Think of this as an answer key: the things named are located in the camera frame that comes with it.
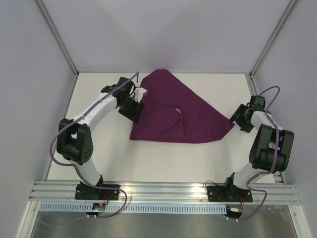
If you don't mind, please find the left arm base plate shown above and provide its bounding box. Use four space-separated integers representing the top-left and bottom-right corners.
75 183 120 201

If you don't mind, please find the purple cloth mat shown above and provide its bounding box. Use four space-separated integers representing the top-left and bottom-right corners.
130 69 234 144

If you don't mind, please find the aluminium frame post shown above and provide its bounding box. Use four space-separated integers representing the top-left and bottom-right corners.
249 0 299 77
34 0 79 76

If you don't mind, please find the slotted cable duct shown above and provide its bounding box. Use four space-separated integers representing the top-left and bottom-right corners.
39 202 227 215

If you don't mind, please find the left aluminium frame post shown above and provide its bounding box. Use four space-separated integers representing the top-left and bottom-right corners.
34 0 79 76

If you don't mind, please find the right aluminium frame post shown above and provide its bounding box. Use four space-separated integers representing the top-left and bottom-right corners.
249 0 299 77

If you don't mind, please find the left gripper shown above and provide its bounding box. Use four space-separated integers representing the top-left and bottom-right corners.
118 95 145 123

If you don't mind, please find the aluminium front rail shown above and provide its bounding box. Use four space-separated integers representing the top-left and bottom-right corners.
29 180 301 205

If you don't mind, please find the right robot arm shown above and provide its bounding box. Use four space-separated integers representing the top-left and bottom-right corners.
223 96 295 201

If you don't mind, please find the right side aluminium rail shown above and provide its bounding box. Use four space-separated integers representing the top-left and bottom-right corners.
247 86 288 185

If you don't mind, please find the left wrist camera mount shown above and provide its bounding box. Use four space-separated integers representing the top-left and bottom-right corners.
131 87 148 102

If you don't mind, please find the aluminium rail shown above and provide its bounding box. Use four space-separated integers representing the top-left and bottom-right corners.
29 180 301 205
247 86 288 185

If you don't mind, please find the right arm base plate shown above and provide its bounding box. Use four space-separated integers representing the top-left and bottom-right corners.
207 185 253 203

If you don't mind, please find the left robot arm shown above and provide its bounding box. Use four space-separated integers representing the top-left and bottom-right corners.
54 77 147 199

